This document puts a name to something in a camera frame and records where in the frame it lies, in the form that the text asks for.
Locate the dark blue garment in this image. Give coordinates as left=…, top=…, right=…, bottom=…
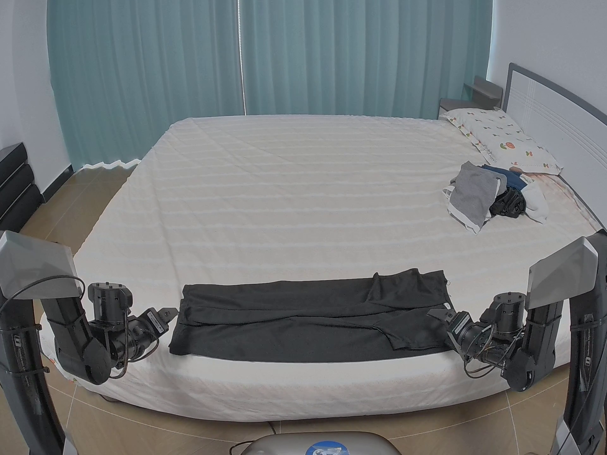
left=481, top=164, right=530, bottom=191

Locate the white printed pillow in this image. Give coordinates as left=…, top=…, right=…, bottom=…
left=443, top=108, right=564, bottom=175

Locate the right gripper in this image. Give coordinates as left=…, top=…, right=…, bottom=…
left=427, top=308, right=489, bottom=359

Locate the grey and white garment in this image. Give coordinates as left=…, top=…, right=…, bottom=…
left=442, top=161, right=503, bottom=234

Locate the black shiny garment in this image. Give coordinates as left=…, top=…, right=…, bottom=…
left=488, top=188, right=526, bottom=218

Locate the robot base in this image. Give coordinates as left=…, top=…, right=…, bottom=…
left=239, top=432, right=402, bottom=455

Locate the black T-shirt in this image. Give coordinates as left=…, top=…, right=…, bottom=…
left=169, top=268, right=459, bottom=364

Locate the bed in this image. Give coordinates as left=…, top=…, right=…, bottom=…
left=40, top=62, right=607, bottom=421

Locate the grey bedside table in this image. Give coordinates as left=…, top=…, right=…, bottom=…
left=438, top=75, right=503, bottom=120

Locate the black chest of drawers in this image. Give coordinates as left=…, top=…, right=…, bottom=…
left=0, top=143, right=44, bottom=234

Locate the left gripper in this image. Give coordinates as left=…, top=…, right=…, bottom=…
left=127, top=307, right=167, bottom=352

